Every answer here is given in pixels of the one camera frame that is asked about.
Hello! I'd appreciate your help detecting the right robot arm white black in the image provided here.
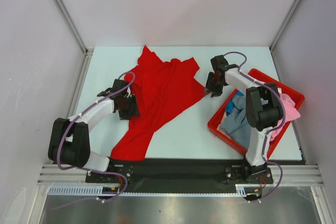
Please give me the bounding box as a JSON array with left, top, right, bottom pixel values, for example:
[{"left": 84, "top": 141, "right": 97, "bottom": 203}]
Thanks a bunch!
[{"left": 205, "top": 55, "right": 286, "bottom": 183}]

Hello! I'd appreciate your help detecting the blue t-shirt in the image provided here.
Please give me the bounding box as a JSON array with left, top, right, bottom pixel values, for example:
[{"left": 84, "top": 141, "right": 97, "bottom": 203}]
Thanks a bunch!
[{"left": 225, "top": 91, "right": 244, "bottom": 115}]

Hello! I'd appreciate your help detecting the left aluminium corner post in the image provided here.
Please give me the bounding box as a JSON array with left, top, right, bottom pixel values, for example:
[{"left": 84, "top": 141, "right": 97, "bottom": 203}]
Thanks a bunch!
[{"left": 52, "top": 0, "right": 93, "bottom": 56}]

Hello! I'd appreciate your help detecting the pink t-shirt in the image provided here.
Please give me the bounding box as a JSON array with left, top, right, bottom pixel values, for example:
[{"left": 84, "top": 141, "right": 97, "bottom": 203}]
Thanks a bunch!
[{"left": 270, "top": 93, "right": 301, "bottom": 142}]

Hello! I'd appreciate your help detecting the right aluminium corner post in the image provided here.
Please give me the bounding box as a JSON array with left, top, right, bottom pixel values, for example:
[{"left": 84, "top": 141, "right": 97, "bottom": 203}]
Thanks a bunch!
[{"left": 269, "top": 0, "right": 302, "bottom": 52}]

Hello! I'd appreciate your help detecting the grey-blue t-shirt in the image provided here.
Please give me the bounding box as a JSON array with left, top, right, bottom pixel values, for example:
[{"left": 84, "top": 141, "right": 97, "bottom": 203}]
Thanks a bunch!
[{"left": 219, "top": 96, "right": 251, "bottom": 150}]

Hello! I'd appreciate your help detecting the grey cable duct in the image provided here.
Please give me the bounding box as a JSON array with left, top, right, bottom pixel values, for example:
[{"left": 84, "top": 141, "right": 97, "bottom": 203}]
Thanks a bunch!
[
  {"left": 48, "top": 185, "right": 120, "bottom": 197},
  {"left": 235, "top": 184, "right": 263, "bottom": 198}
]

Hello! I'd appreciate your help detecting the left grey cable duct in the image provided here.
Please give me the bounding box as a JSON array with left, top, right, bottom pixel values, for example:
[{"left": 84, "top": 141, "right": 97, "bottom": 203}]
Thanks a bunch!
[{"left": 48, "top": 185, "right": 120, "bottom": 197}]

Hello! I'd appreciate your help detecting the red t-shirt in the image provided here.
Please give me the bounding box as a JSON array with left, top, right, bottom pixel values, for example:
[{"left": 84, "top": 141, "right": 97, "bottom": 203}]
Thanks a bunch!
[{"left": 110, "top": 46, "right": 205, "bottom": 161}]

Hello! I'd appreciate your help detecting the right grey cable duct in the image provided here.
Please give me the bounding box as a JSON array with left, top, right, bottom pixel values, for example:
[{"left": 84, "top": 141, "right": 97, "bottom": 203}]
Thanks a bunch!
[{"left": 235, "top": 184, "right": 263, "bottom": 198}]

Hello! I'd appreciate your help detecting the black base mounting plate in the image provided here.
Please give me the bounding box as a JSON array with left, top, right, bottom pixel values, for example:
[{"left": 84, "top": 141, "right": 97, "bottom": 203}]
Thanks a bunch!
[{"left": 85, "top": 158, "right": 274, "bottom": 194}]

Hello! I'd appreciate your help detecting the aluminium corner post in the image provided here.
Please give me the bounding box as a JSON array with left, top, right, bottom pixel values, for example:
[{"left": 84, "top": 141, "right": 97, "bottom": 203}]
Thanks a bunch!
[
  {"left": 269, "top": 0, "right": 302, "bottom": 52},
  {"left": 52, "top": 0, "right": 93, "bottom": 56}
]

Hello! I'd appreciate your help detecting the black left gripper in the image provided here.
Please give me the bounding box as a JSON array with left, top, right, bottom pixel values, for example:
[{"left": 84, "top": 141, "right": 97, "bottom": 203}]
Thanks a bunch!
[{"left": 117, "top": 94, "right": 140, "bottom": 121}]

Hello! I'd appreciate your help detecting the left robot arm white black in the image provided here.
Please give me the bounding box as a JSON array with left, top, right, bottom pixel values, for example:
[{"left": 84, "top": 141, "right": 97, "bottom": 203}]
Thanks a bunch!
[{"left": 48, "top": 79, "right": 140, "bottom": 182}]

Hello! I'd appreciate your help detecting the aluminium front rail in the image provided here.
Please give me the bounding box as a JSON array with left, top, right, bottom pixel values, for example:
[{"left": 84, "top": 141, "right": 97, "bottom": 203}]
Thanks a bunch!
[{"left": 37, "top": 165, "right": 324, "bottom": 186}]

